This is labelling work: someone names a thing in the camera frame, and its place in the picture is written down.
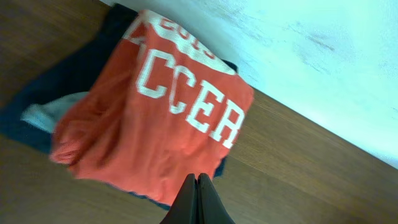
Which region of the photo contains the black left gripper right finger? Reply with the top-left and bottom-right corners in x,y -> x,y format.
197,173 -> 235,224

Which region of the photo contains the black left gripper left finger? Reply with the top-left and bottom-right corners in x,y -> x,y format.
160,174 -> 197,224

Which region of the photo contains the orange Fram t-shirt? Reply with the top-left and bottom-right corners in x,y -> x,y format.
50,10 -> 254,205

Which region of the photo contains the dark navy folded garment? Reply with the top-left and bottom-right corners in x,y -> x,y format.
0,2 -> 239,211

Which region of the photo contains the light grey folded shirt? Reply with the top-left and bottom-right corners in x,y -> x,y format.
21,91 -> 88,133

